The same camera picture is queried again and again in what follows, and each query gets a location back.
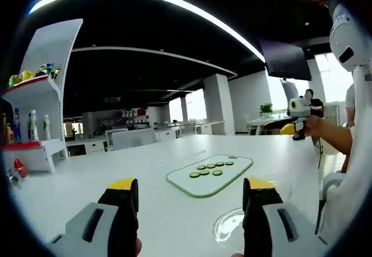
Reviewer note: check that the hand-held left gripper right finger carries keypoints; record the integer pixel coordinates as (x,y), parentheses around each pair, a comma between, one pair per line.
(258,216)

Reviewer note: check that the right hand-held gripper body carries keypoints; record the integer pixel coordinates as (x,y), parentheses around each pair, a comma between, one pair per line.
(299,108)

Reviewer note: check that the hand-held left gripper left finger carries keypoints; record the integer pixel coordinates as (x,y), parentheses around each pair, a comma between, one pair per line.
(119,216)

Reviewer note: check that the clear petri dish lid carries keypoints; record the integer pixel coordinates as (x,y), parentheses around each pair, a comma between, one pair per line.
(229,225)

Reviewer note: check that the cluster of cucumber slices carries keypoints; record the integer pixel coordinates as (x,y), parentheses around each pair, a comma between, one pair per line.
(210,168)

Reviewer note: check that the person's right hand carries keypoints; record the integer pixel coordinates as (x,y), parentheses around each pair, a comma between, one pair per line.
(312,126)

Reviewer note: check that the white side table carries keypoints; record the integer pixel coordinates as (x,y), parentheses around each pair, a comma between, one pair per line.
(261,121)

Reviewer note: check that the green potted plant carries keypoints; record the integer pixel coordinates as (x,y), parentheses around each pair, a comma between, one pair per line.
(266,109)

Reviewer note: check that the glass cutting board green rim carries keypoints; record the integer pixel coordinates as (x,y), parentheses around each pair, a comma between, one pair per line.
(232,178)

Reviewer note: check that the hanging dark screen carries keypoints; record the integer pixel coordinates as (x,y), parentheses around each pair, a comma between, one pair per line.
(286,60)

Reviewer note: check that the white armchair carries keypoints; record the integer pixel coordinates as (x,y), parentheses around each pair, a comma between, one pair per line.
(331,178)

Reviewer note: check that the row of white desks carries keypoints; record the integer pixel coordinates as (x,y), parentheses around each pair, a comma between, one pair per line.
(200,127)

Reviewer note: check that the white worn device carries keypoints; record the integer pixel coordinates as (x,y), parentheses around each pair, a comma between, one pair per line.
(346,42)

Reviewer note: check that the shelves of red white boxes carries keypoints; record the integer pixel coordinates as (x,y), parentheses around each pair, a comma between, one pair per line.
(133,116)

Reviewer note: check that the small red object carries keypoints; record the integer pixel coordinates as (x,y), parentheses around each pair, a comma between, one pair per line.
(20,167)

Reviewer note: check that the small shiny object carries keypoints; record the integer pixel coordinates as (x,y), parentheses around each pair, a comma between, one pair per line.
(14,177)

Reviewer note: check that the ceiling air vent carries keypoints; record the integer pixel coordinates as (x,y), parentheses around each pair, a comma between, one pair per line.
(112,99)

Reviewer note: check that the row of drink bottles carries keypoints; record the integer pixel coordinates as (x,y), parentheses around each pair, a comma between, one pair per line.
(33,126)

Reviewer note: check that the pile of snack bags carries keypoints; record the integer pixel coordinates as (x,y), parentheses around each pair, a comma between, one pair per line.
(26,75)

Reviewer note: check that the white display shelf red trim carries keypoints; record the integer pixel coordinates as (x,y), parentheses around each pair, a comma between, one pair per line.
(52,44)

